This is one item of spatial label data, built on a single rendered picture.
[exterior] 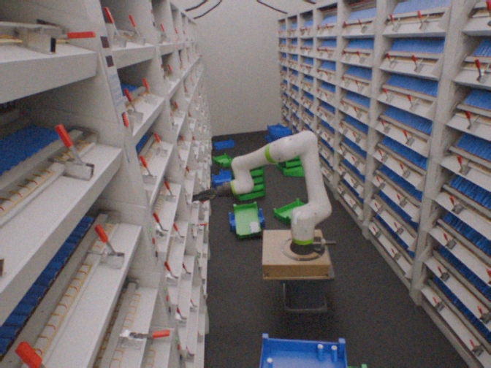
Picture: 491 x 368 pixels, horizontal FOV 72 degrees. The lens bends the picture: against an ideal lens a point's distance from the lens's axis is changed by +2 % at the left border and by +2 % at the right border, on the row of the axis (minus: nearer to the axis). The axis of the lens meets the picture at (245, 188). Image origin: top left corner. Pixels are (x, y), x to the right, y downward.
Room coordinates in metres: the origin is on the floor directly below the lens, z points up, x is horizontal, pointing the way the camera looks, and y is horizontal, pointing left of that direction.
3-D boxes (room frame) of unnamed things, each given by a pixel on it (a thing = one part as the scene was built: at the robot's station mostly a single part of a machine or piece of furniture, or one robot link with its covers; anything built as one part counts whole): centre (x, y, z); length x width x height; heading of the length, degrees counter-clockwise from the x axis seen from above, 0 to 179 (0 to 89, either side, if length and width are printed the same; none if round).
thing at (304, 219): (1.63, -0.31, 0.53); 0.16 x 0.13 x 0.19; 131
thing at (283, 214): (2.68, -0.41, 0.04); 0.30 x 0.20 x 0.08; 122
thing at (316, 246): (1.61, -0.35, 0.40); 0.26 x 0.15 x 0.06; 80
